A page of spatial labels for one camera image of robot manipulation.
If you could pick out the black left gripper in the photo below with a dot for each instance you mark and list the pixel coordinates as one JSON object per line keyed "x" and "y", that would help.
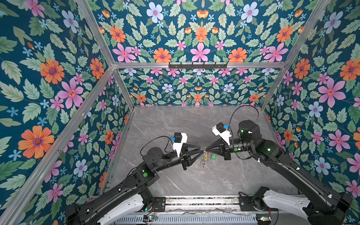
{"x": 184, "y": 157}

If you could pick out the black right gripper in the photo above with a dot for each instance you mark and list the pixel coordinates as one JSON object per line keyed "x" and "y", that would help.
{"x": 217, "y": 147}

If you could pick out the silver metal keyring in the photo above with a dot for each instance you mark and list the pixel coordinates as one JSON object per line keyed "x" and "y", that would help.
{"x": 202, "y": 162}

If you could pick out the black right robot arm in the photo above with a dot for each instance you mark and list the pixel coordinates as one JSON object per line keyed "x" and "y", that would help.
{"x": 320, "y": 205}

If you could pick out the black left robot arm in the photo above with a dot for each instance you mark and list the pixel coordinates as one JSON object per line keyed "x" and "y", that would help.
{"x": 132, "y": 194}

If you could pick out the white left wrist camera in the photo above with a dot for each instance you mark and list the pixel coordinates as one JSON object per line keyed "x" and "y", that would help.
{"x": 178, "y": 139}

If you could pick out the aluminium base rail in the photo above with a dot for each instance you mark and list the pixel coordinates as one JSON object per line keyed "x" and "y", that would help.
{"x": 229, "y": 203}

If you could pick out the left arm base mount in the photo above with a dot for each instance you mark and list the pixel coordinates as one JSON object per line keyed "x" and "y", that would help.
{"x": 156, "y": 204}

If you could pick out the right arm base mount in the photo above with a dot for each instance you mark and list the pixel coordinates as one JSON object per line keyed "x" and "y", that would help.
{"x": 254, "y": 202}

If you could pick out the white perforated cable duct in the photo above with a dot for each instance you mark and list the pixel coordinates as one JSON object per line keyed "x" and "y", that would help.
{"x": 187, "y": 219}

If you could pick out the black wall hook rail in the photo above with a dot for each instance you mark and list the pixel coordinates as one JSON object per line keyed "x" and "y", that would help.
{"x": 198, "y": 65}

